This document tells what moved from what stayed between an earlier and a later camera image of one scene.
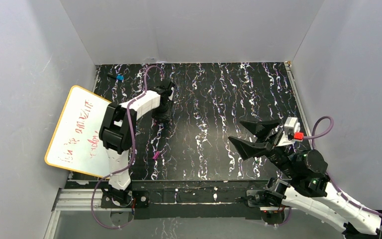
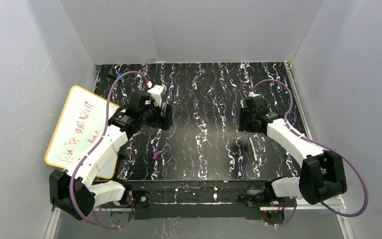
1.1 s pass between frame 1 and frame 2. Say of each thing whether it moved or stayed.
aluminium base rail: stayed
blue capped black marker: stayed
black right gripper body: moved
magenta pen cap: stayed
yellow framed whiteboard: stayed
